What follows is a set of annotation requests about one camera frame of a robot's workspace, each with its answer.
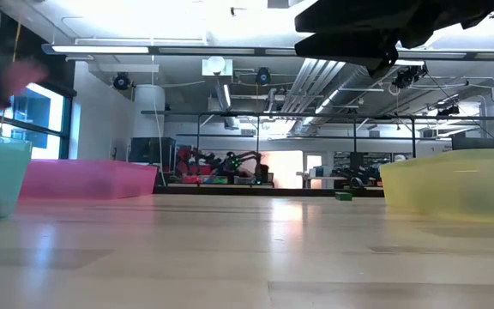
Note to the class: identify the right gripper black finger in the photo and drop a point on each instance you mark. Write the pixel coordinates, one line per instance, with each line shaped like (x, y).
(350, 17)
(345, 47)

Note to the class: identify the yellow translucent plastic bin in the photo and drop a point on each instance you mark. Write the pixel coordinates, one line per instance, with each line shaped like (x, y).
(457, 189)

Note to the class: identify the black cabinet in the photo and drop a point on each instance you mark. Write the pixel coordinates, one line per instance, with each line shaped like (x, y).
(152, 150)

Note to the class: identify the green wooden block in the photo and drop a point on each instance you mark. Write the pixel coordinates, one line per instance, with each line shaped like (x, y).
(343, 196)

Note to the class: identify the black overhead light bar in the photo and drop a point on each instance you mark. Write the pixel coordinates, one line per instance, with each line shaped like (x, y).
(230, 51)

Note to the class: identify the white ceiling box lamp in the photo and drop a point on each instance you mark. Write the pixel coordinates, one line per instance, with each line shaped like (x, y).
(215, 65)

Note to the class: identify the black background robot arm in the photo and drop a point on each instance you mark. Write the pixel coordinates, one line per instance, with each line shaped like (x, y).
(247, 165)
(360, 176)

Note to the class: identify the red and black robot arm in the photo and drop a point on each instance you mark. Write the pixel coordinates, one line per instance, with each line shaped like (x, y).
(191, 163)

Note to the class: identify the pink wooden block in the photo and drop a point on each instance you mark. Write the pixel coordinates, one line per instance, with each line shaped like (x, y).
(26, 77)

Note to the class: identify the black background rig frame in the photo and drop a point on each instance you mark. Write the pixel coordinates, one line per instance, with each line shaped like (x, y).
(413, 137)

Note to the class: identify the pink translucent plastic bin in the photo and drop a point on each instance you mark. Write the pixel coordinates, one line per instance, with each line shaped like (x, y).
(92, 180)

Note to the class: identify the large window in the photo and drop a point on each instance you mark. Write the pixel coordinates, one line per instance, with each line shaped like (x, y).
(37, 120)

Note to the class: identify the silver ventilation duct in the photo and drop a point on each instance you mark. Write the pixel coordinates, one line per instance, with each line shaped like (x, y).
(350, 81)

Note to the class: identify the black flat screen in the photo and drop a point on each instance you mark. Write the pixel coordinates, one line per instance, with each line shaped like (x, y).
(472, 146)

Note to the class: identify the black ceiling spotlight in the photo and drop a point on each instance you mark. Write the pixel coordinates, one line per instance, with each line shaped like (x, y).
(447, 109)
(407, 76)

